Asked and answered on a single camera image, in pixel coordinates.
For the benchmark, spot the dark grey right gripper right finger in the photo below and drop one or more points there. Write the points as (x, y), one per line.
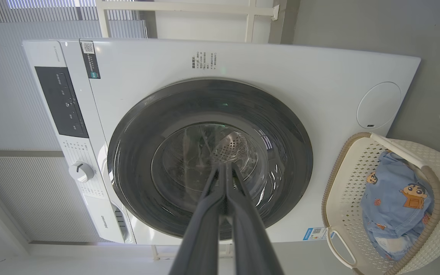
(252, 236)

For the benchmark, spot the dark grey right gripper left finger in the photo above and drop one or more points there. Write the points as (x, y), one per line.
(201, 229)

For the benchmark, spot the black round washing machine door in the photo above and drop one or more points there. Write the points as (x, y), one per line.
(136, 152)

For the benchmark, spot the pale blue grey garment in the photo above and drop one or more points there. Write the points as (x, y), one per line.
(393, 244)

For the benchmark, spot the blue cartoon print garment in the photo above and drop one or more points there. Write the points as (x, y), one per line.
(388, 191)

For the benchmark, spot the white washing machine control knob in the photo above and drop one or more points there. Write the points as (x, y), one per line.
(81, 172)

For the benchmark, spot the white washing machine body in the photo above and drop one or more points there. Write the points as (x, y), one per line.
(147, 61)

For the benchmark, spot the black washing machine control panel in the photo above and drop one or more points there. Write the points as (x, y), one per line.
(61, 103)

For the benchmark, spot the blue energy label sticker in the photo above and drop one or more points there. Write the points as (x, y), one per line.
(313, 233)

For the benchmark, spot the white detergent drawer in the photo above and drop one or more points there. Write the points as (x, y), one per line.
(103, 219)

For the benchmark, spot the cream perforated laundry basket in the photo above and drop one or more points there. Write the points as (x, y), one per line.
(350, 179)

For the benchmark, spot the round white filter cover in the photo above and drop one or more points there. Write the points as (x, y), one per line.
(378, 105)

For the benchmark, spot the dark QR code sticker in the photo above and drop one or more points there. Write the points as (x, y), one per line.
(91, 63)

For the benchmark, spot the grey window blind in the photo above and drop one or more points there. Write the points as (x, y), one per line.
(44, 9)

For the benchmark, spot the white metal frame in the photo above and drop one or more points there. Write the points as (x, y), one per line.
(185, 7)

